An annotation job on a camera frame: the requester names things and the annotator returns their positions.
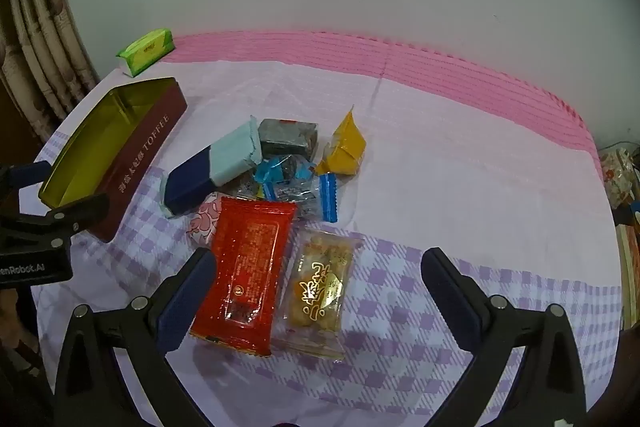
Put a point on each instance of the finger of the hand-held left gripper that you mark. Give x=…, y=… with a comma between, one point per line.
x=25, y=174
x=82, y=212

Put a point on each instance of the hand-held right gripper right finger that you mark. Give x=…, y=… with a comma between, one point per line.
x=467, y=322

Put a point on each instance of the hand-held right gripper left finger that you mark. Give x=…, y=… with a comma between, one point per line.
x=182, y=302

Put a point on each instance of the red snack packet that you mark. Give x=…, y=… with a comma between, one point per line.
x=245, y=267

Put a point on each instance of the pink floral snack packet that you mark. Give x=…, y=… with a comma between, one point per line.
x=205, y=219

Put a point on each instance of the maroon tin box gold inside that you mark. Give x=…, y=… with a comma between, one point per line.
x=145, y=142

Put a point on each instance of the navy and light blue packet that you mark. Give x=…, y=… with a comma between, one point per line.
x=200, y=177

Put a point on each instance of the clear pastry packet gold print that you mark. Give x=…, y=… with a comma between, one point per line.
x=320, y=292

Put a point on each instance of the grey foil snack packet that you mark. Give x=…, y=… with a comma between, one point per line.
x=287, y=137

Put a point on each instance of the brown wooden door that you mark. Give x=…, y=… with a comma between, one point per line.
x=12, y=127

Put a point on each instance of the beige patterned curtain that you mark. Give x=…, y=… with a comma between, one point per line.
x=35, y=32

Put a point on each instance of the stacked colourful boxes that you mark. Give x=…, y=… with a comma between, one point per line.
x=630, y=267

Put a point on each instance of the green tissue pack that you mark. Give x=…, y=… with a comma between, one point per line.
x=147, y=49

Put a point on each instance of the colourful printed bag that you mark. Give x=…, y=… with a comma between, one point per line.
x=617, y=177

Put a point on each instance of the yellow snack packet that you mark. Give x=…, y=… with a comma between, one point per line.
x=345, y=147

